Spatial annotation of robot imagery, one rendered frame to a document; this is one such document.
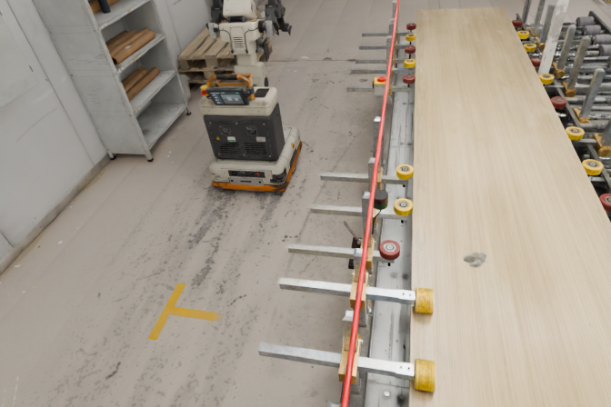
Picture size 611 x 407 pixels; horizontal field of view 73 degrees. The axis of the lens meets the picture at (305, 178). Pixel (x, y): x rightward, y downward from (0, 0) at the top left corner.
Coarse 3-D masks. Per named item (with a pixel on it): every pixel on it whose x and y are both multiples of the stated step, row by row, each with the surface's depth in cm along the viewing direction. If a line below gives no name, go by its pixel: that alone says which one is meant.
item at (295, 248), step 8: (288, 248) 170; (296, 248) 170; (304, 248) 169; (312, 248) 169; (320, 248) 168; (328, 248) 168; (336, 248) 167; (344, 248) 167; (336, 256) 167; (344, 256) 166; (352, 256) 165; (376, 256) 162
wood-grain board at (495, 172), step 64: (448, 64) 281; (512, 64) 271; (448, 128) 220; (512, 128) 214; (448, 192) 181; (512, 192) 177; (576, 192) 173; (448, 256) 153; (512, 256) 150; (576, 256) 148; (448, 320) 133; (512, 320) 131; (576, 320) 129; (448, 384) 118; (512, 384) 116; (576, 384) 114
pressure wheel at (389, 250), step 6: (390, 240) 162; (384, 246) 160; (390, 246) 159; (396, 246) 159; (384, 252) 157; (390, 252) 157; (396, 252) 157; (384, 258) 159; (390, 258) 157; (396, 258) 158; (390, 264) 165
